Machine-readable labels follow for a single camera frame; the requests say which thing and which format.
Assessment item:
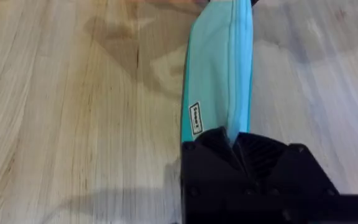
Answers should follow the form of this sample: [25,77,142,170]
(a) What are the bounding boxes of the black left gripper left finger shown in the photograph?
[181,126,254,202]

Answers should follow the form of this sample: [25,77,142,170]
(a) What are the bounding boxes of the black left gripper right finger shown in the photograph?
[233,132,340,202]

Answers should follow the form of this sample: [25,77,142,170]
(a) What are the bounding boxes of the teal soft zip bag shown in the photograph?
[180,0,254,144]

